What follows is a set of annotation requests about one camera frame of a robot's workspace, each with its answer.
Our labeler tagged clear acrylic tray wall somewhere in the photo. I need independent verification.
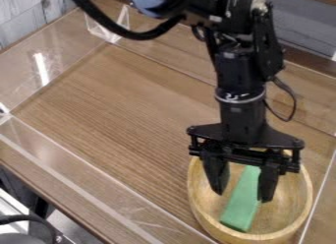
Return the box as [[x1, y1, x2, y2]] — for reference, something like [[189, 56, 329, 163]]
[[0, 11, 336, 244]]

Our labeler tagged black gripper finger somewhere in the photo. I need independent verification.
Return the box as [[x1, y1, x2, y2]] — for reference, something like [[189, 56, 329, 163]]
[[257, 162, 279, 203], [201, 152, 229, 195]]

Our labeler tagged green rectangular block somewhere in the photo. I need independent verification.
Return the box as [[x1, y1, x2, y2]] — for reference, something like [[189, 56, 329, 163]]
[[218, 165, 259, 232]]

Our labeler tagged clear acrylic corner bracket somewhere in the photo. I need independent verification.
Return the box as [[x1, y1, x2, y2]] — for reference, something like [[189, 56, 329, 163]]
[[83, 5, 129, 44]]

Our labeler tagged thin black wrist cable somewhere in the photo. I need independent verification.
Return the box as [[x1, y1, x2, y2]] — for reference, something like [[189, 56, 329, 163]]
[[261, 76, 297, 123]]

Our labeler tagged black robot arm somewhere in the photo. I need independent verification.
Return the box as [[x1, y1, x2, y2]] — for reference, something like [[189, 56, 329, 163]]
[[130, 0, 303, 203]]

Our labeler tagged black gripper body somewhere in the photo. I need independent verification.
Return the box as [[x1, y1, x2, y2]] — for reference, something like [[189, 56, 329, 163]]
[[185, 98, 305, 174]]

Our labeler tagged black cable lower left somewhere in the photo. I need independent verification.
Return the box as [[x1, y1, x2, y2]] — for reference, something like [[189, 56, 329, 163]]
[[0, 213, 57, 244]]

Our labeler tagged brown wooden bowl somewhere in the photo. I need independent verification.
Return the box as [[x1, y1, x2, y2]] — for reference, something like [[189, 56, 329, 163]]
[[187, 156, 313, 244]]

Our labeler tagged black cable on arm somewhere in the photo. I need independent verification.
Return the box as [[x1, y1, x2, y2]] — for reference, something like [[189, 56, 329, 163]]
[[63, 0, 189, 41]]

